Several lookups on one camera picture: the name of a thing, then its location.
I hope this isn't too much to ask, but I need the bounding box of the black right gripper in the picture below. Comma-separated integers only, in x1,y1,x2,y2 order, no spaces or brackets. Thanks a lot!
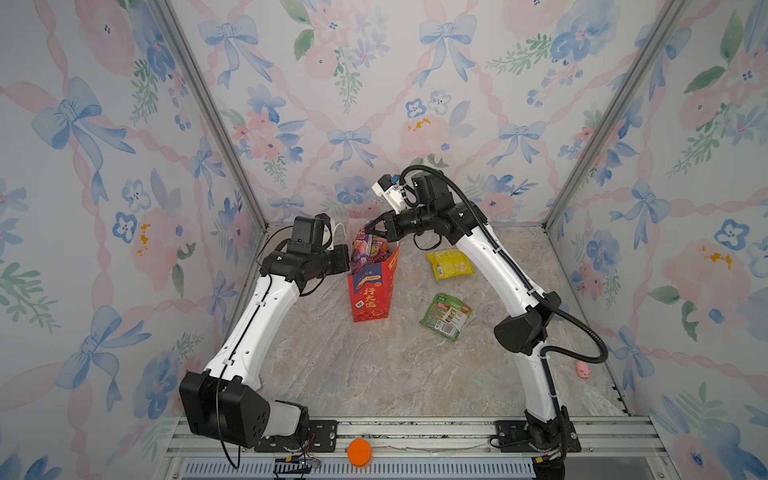
364,210,436,247

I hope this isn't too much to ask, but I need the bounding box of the pink Fox's candy packet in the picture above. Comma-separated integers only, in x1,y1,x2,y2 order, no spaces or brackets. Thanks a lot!
351,230,390,275

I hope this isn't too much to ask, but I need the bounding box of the red paper gift bag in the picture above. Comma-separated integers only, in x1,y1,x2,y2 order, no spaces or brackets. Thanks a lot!
334,219,400,323

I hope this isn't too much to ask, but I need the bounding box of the yellow snack packet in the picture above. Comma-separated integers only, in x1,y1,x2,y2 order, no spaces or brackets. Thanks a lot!
427,249,474,280

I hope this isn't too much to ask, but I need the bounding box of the small green packet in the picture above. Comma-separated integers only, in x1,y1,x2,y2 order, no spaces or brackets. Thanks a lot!
420,293,473,341

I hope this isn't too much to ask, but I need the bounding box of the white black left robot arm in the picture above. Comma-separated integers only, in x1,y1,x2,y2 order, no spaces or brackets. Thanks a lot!
179,244,350,451

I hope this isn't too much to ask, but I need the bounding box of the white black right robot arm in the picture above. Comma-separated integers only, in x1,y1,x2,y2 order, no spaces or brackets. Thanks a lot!
364,204,568,451

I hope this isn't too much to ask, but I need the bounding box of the orange round cap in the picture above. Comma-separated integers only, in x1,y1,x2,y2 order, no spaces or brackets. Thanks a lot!
347,438,373,468

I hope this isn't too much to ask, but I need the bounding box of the pink small object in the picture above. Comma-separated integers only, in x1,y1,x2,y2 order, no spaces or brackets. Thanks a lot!
575,361,592,380

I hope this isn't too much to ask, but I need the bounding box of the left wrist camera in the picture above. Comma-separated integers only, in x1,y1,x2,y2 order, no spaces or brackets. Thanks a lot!
288,213,332,255

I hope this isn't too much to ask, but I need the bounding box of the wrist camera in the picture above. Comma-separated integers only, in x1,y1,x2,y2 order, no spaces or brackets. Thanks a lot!
372,174,419,214
288,213,332,255

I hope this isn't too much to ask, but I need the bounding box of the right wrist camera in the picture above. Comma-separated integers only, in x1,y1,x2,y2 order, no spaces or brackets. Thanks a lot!
372,174,419,214

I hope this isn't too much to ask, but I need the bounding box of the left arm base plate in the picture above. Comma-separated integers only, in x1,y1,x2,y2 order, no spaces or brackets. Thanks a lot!
253,420,338,454

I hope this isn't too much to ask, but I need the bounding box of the black corrugated cable conduit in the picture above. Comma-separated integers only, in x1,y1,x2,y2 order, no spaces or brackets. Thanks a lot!
398,164,610,421

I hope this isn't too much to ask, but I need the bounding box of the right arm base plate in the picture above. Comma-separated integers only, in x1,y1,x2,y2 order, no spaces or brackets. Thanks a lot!
489,419,582,454

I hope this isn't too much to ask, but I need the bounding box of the aluminium front rail frame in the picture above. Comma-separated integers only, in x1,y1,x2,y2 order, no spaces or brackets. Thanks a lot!
155,417,681,479

